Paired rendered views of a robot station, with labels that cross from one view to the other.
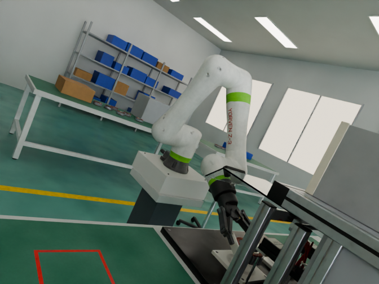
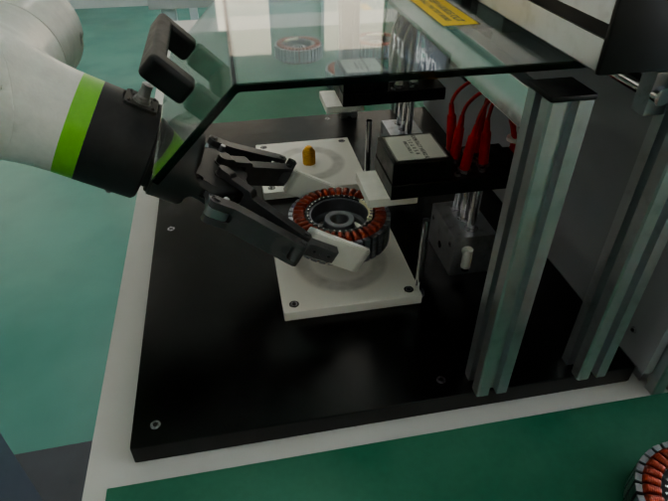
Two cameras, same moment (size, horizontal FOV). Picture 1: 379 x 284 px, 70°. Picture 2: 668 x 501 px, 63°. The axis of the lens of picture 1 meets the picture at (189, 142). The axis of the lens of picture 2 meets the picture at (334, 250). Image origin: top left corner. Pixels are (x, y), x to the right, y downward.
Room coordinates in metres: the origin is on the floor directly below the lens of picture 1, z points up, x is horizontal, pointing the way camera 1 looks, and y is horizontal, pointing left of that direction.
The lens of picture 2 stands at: (0.64, 0.11, 1.18)
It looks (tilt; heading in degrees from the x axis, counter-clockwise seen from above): 37 degrees down; 299
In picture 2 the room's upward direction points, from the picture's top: straight up
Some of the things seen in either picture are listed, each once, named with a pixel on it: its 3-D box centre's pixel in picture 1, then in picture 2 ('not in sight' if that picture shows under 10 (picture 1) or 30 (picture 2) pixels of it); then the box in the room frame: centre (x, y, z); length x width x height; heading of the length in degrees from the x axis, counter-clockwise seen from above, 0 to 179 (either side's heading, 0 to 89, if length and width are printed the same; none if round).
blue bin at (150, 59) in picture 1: (146, 58); not in sight; (7.16, 1.92, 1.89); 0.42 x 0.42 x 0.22; 40
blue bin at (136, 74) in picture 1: (135, 74); not in sight; (7.08, 2.01, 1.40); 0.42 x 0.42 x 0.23; 40
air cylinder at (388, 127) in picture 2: not in sight; (402, 144); (0.92, -0.61, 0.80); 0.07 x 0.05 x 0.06; 130
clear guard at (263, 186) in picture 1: (265, 197); (366, 58); (0.83, -0.29, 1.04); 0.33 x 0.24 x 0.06; 40
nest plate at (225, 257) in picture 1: (239, 265); (340, 264); (0.87, -0.33, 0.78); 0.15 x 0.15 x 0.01; 40
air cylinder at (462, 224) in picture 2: not in sight; (460, 236); (0.76, -0.42, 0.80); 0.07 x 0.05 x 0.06; 130
